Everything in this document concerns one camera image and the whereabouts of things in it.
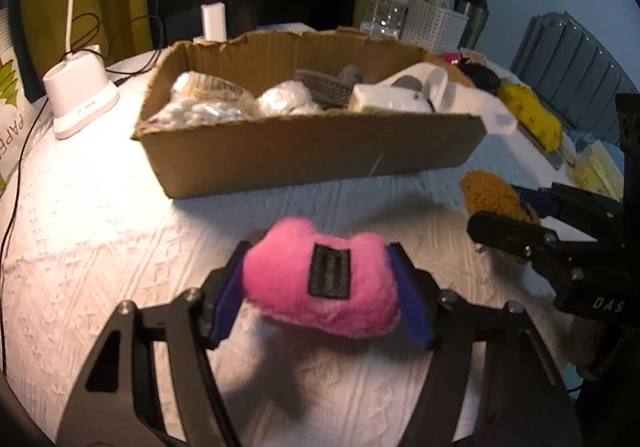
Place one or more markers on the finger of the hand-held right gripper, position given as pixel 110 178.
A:
pixel 575 202
pixel 510 232

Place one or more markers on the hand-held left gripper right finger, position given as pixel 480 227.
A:
pixel 412 297

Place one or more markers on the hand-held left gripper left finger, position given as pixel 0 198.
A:
pixel 227 299

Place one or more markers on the brown plush toy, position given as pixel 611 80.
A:
pixel 492 194

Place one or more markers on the pink plush toy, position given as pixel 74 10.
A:
pixel 280 272

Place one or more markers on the cardboard box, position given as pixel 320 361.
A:
pixel 300 152

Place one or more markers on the small tissue pack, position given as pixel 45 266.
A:
pixel 385 99

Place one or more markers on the cotton swab pack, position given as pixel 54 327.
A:
pixel 210 102

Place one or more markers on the clear plastic bag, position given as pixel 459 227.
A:
pixel 287 99

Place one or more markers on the grey fabric insole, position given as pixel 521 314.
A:
pixel 325 84

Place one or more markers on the person's right hand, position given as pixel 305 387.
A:
pixel 590 342

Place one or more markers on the pale yellow packet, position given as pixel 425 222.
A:
pixel 595 172

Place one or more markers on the light blue plastic bag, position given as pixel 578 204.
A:
pixel 587 139

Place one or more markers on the yellow plush toy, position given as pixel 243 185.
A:
pixel 532 117

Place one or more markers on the grey padded headboard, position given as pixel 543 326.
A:
pixel 570 62

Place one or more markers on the black round case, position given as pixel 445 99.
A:
pixel 480 76

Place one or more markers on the steel thermos flask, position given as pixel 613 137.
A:
pixel 472 22

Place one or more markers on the white plastic basket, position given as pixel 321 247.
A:
pixel 432 29

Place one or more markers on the white desk lamp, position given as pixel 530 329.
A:
pixel 80 97

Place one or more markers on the white paper cup pack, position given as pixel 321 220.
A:
pixel 12 127

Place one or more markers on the white charger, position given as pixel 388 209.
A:
pixel 214 22

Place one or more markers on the black power adapter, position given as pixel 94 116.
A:
pixel 242 7

